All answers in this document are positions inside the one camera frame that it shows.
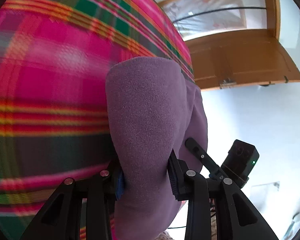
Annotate printed plastic door curtain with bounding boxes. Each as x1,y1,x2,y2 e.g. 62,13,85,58
162,0,268,39

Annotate black curtain strip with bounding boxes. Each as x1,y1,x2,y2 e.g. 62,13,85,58
174,6,267,23

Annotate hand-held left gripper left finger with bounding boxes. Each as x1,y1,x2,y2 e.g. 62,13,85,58
19,159,125,240

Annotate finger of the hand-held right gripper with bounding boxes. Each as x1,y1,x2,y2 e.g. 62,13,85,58
185,137,221,178

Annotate wooden door frame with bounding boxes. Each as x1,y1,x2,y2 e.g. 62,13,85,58
156,0,282,42

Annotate purple fleece pants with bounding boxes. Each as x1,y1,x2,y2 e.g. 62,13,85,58
105,56,208,240

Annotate metal door lock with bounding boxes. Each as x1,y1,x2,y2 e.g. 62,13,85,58
219,79,237,88

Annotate wooden door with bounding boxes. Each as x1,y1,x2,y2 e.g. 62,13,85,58
184,29,300,90

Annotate pink plaid bed sheet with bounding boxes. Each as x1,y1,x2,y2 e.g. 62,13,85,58
0,0,194,240

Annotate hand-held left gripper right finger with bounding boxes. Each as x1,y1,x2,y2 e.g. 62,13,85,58
168,149,279,240

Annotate person's floral jacket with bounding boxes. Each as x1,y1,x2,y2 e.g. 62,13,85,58
157,230,176,240

